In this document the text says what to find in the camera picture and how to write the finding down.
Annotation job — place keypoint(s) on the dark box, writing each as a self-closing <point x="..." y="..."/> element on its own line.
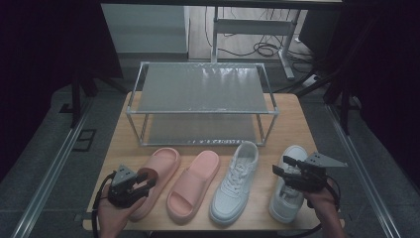
<point x="315" y="33"/>

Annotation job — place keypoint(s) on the person's left hand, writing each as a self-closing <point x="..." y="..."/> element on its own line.
<point x="114" y="218"/>

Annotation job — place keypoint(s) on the grey table bracket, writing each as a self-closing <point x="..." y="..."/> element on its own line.
<point x="81" y="218"/>

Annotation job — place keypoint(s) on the grey floor rail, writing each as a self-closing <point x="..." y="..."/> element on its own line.
<point x="49" y="175"/>
<point x="366" y="178"/>

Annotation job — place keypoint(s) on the white desk frame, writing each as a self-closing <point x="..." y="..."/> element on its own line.
<point x="254" y="27"/>

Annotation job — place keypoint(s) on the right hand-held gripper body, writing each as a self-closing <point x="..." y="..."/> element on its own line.
<point x="310" y="178"/>

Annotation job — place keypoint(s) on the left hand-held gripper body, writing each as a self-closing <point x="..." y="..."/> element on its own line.
<point x="124" y="193"/>

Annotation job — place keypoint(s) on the pink slipper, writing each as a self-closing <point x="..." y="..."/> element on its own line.
<point x="194" y="185"/>
<point x="166" y="162"/>

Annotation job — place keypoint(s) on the black metal stand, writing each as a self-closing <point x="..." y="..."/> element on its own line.
<point x="345" y="112"/>
<point x="76" y="99"/>

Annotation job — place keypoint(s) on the white power strip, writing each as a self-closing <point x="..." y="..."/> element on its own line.
<point x="311" y="80"/>

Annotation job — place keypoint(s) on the white cabinet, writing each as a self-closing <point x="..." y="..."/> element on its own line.
<point x="145" y="29"/>

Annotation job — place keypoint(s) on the dark curtain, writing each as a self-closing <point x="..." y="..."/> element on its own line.
<point x="389" y="66"/>
<point x="39" y="49"/>

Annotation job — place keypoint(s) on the person's right hand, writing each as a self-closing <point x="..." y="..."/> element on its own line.
<point x="320" y="201"/>

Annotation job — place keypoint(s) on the metal shoe rack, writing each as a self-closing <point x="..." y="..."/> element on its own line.
<point x="201" y="87"/>

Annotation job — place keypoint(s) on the white sneaker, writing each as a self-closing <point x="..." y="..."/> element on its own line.
<point x="231" y="198"/>
<point x="284" y="205"/>

